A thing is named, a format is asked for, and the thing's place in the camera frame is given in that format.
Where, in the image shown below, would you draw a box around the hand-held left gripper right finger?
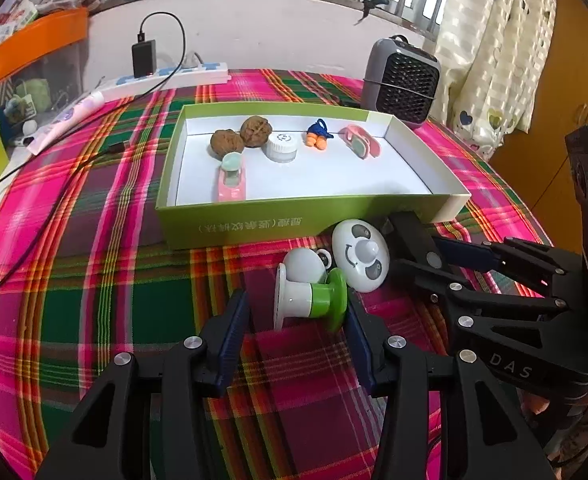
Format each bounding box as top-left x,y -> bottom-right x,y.
343,290 -> 557,480

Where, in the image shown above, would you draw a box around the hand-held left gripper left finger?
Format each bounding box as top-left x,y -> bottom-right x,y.
34,289 -> 251,480

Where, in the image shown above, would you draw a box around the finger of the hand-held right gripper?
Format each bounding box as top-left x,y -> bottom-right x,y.
388,211 -> 551,332
435,236 -> 585,293

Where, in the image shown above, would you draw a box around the white panda massager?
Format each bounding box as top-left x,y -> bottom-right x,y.
332,218 -> 391,293

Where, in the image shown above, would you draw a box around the green and white mushroom massager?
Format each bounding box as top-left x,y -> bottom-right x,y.
273,266 -> 349,333

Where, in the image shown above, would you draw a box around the green and white cardboard box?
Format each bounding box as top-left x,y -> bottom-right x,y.
155,101 -> 472,251

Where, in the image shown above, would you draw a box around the pink and green clip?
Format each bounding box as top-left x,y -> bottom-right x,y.
217,151 -> 248,204
338,124 -> 382,160

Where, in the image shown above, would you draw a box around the blue and orange knitted ornament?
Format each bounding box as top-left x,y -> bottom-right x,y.
302,118 -> 333,150

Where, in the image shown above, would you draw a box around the white bottle cap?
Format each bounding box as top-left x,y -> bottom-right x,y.
265,131 -> 297,164

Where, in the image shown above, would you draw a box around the dark brown walnut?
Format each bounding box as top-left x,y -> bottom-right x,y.
210,129 -> 245,162

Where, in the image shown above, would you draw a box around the ridged brown walnut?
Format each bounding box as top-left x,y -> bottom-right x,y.
239,115 -> 275,149

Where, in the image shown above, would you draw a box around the person's right hand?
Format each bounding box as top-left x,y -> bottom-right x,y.
519,387 -> 588,466

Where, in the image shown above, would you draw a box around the small white round massager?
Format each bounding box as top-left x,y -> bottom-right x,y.
283,248 -> 333,286

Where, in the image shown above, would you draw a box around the plaid tablecloth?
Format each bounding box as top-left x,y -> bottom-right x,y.
0,67 -> 555,480

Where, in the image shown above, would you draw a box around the grey fan heater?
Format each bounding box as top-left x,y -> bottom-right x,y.
361,35 -> 442,128

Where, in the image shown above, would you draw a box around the cream heart-print curtain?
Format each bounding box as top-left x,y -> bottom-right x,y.
431,0 -> 560,158

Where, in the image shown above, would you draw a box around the wooden cabinet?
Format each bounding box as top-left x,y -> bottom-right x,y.
489,0 -> 588,261

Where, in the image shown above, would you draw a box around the white power strip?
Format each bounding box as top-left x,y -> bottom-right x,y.
98,62 -> 229,98

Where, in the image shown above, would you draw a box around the pink and white tube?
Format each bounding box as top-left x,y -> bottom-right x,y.
26,91 -> 105,156

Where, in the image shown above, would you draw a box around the black charger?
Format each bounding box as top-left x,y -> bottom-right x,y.
132,40 -> 157,79

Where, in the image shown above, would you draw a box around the storage bin with orange lid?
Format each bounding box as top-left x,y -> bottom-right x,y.
0,7 -> 92,126

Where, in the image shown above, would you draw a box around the colourful paper packets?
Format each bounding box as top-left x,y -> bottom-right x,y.
0,0 -> 39,46

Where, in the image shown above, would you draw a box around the black handle on windowsill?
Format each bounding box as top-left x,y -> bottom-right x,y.
354,0 -> 387,26

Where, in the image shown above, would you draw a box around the black charger cable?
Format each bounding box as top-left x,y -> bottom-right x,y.
0,12 -> 187,293

